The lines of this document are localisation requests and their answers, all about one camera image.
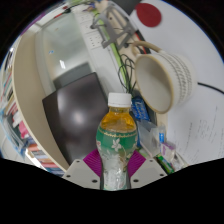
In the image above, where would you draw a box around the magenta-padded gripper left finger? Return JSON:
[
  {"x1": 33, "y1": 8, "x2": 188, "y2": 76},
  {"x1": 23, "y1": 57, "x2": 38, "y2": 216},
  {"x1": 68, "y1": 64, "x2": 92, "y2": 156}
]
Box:
[{"x1": 62, "y1": 148, "x2": 103, "y2": 191}]

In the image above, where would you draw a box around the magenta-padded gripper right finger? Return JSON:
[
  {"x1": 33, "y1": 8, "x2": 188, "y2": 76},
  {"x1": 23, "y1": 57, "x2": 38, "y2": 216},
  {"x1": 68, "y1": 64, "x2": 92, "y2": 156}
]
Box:
[{"x1": 126, "y1": 149, "x2": 168, "y2": 190}]

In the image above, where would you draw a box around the green-labelled clear drink bottle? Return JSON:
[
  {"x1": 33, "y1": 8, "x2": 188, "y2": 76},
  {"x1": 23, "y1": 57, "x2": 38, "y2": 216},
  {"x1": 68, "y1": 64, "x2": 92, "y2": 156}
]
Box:
[{"x1": 95, "y1": 92, "x2": 139, "y2": 192}]

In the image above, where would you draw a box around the clear plastic box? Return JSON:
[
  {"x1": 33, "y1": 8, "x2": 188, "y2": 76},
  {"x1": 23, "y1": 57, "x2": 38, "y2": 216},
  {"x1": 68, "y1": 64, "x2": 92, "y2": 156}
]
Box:
[{"x1": 138, "y1": 119, "x2": 161, "y2": 148}]

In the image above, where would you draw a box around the black computer monitor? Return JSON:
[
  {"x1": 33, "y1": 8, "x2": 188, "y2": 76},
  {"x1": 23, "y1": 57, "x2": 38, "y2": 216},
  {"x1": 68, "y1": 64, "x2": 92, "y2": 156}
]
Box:
[{"x1": 42, "y1": 72, "x2": 113, "y2": 166}]

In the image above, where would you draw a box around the blue tissue pack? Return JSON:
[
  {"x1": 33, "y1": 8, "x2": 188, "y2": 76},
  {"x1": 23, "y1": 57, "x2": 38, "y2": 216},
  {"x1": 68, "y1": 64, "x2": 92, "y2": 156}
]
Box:
[{"x1": 130, "y1": 95, "x2": 152, "y2": 122}]

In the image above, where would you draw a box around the white paper sheet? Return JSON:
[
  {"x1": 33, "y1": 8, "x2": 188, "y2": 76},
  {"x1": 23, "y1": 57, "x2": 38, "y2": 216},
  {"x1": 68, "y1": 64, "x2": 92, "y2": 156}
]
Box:
[{"x1": 129, "y1": 0, "x2": 224, "y2": 168}]

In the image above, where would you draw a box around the beige shelf with books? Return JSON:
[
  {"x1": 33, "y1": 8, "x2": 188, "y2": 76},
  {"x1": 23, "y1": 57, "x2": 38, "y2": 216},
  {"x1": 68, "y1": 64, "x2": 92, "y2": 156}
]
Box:
[{"x1": 0, "y1": 33, "x2": 73, "y2": 178}]

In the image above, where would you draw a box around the white ribbed ceramic mug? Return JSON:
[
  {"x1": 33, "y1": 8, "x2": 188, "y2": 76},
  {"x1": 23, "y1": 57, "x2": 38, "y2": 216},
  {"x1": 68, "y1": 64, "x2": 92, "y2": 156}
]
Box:
[{"x1": 128, "y1": 40, "x2": 198, "y2": 115}]

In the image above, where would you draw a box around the flat round red coaster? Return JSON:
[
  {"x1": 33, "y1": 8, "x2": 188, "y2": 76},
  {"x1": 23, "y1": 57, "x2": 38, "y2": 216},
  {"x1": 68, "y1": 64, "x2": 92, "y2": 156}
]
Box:
[{"x1": 134, "y1": 2, "x2": 163, "y2": 28}]

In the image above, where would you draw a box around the black cable bundle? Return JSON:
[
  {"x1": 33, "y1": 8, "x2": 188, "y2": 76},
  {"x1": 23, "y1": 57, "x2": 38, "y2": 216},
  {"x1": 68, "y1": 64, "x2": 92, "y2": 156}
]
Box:
[{"x1": 116, "y1": 53, "x2": 138, "y2": 94}]

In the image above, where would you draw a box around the white wall socket row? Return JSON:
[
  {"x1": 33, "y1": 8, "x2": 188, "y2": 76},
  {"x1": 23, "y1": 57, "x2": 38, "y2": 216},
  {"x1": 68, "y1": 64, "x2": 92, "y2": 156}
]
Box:
[{"x1": 85, "y1": 31, "x2": 104, "y2": 51}]

